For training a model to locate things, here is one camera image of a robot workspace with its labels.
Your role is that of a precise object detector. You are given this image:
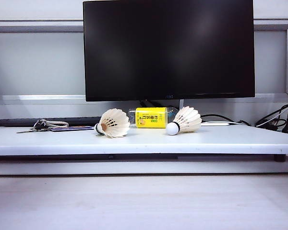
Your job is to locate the white flat device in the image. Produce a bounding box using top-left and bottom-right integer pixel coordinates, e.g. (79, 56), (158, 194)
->
(201, 121), (231, 127)

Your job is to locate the yellow label plastic bottle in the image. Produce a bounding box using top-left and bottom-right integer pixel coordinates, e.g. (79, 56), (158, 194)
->
(128, 107), (180, 129)

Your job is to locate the black computer monitor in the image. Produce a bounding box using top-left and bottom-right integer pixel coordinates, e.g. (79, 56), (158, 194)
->
(83, 0), (256, 102)

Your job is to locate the white feather shuttlecock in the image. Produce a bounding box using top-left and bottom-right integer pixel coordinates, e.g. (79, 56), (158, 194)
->
(94, 108), (131, 139)
(166, 106), (203, 136)

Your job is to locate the white raised desk board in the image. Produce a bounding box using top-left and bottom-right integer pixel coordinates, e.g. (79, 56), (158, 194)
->
(0, 124), (288, 156)

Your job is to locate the black computer keyboard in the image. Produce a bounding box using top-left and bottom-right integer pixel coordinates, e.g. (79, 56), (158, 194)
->
(0, 116), (104, 127)

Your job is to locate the blue key tag card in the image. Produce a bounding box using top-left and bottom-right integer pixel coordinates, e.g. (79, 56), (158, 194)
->
(49, 125), (96, 132)

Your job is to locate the aluminium partition frame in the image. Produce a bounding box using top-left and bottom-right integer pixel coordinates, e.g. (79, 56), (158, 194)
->
(0, 15), (288, 105)

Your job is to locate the white cable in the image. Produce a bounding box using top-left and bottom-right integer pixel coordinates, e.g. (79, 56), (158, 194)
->
(255, 101), (288, 127)

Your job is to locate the metal key bunch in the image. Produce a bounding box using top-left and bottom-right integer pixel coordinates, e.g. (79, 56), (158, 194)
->
(16, 119), (50, 134)

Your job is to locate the black looped cable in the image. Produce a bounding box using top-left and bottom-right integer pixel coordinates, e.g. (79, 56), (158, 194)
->
(254, 103), (288, 128)

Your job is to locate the white braided rope lanyard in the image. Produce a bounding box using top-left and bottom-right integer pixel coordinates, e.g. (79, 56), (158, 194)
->
(44, 120), (70, 128)

